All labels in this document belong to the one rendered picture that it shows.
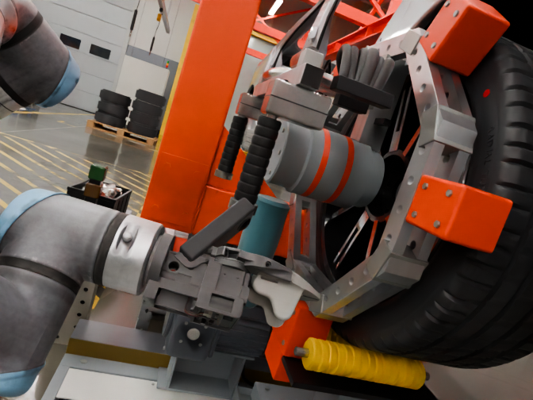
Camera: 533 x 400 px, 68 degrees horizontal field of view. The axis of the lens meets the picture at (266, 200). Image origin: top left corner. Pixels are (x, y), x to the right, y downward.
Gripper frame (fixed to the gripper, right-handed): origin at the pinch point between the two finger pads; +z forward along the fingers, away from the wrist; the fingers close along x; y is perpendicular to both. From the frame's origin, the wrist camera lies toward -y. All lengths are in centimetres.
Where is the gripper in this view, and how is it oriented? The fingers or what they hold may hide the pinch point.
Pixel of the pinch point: (310, 290)
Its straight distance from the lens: 53.1
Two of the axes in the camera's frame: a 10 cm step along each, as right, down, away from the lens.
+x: 2.5, -5.0, -8.3
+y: -2.0, 8.1, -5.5
